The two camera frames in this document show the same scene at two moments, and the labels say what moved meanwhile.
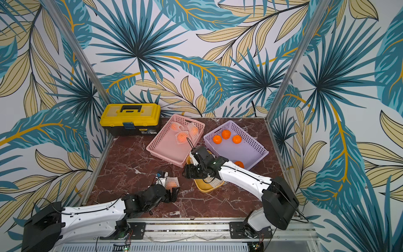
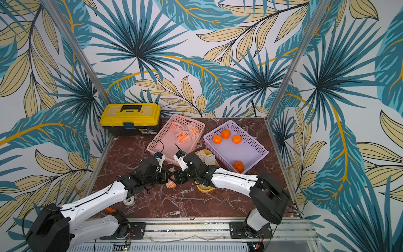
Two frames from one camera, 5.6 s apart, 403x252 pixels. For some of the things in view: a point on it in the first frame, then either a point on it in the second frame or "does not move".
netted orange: x=236 y=139 does not move
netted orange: x=216 y=139 does not move
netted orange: x=226 y=134 does not move
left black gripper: x=175 y=195 → x=165 y=176
